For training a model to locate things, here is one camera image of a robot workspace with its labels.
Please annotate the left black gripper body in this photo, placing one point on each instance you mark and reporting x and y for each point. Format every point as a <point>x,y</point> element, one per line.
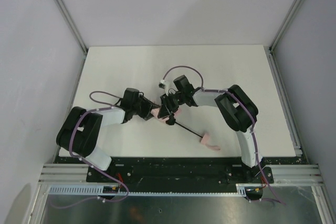
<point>146,107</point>

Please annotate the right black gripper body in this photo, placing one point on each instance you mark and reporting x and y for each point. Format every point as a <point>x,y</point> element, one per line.
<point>169,105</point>

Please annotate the pink folding umbrella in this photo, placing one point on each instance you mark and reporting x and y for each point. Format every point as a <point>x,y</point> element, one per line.
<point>204,139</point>

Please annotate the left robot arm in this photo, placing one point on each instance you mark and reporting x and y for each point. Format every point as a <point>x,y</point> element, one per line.
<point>79,133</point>

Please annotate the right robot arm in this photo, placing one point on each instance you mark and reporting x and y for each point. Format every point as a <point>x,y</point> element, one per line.
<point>237,109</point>

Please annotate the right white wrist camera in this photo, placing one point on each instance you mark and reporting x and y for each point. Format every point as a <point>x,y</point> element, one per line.
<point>164,84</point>

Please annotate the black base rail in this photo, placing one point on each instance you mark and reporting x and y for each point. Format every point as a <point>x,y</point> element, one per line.
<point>181,175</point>

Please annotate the left aluminium corner post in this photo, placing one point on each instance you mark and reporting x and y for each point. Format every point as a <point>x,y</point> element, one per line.
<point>71,25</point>

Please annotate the aluminium corner post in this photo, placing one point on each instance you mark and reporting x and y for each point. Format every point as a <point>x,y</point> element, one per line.
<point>71,25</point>
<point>290,15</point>

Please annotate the right aluminium corner post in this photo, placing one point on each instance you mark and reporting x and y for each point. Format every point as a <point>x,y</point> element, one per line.
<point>290,15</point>

